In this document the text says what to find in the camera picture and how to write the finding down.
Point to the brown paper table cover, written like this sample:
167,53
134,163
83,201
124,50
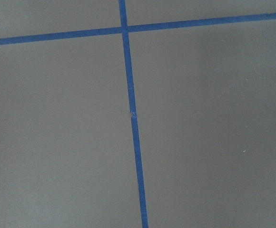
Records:
137,113

